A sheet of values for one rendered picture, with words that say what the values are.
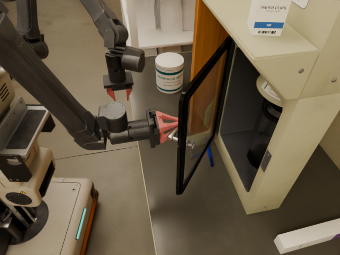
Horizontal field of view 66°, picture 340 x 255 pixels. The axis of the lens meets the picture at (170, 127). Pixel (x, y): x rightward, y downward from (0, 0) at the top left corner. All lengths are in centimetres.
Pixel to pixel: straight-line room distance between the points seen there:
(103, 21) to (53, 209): 121
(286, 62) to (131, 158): 185
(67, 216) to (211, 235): 104
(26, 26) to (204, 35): 61
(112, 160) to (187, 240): 147
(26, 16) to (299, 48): 86
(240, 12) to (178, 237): 62
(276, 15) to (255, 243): 63
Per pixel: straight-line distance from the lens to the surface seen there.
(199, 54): 84
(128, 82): 93
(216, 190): 93
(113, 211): 197
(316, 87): 55
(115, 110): 65
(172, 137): 70
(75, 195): 176
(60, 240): 166
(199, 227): 86
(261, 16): 49
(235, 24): 53
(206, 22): 80
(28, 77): 58
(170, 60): 121
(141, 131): 70
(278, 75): 48
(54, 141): 250
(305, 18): 53
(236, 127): 99
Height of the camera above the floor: 172
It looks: 46 degrees down
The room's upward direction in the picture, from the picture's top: straight up
